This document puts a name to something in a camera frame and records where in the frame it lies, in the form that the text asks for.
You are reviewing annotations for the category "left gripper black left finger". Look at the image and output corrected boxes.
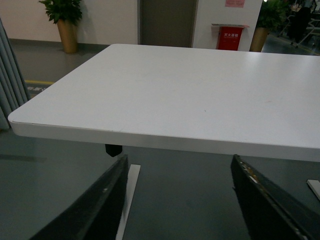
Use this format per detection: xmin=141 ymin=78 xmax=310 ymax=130
xmin=31 ymin=155 xmax=129 ymax=240

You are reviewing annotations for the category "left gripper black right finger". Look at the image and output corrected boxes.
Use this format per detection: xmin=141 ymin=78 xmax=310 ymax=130
xmin=230 ymin=154 xmax=320 ymax=240

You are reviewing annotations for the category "black under-table control box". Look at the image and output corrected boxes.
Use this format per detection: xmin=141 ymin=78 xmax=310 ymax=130
xmin=105 ymin=144 xmax=123 ymax=157

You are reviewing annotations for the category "grey curtain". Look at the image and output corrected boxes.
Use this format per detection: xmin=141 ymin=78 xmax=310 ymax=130
xmin=0 ymin=24 xmax=31 ymax=130

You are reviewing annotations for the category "right potted plant gold pot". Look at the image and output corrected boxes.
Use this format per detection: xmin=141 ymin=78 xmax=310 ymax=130
xmin=249 ymin=0 xmax=291 ymax=53

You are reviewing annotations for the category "potted plant gold pot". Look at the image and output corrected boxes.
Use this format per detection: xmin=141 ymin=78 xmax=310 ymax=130
xmin=249 ymin=0 xmax=291 ymax=53
xmin=38 ymin=0 xmax=82 ymax=54

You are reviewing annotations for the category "red fire extinguisher box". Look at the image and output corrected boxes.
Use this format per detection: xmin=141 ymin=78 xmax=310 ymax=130
xmin=211 ymin=23 xmax=250 ymax=51

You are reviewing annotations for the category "left potted plant gold pot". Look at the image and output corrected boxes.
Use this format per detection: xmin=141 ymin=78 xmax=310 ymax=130
xmin=38 ymin=0 xmax=82 ymax=54

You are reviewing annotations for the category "grey door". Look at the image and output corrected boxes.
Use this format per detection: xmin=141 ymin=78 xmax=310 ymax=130
xmin=137 ymin=0 xmax=198 ymax=48

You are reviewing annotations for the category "pink paper notice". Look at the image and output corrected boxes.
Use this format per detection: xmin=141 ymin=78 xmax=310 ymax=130
xmin=225 ymin=0 xmax=245 ymax=8

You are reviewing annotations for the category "white table leg frame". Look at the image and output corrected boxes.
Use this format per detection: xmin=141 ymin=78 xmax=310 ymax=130
xmin=114 ymin=163 xmax=320 ymax=240

